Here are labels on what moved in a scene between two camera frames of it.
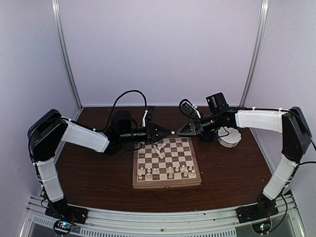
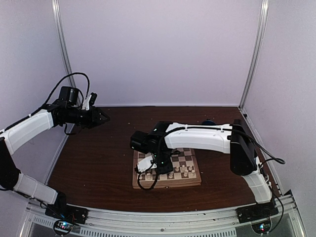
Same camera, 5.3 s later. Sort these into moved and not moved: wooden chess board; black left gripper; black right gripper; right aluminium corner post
Moved: black right gripper; black left gripper
Not moved: right aluminium corner post; wooden chess board
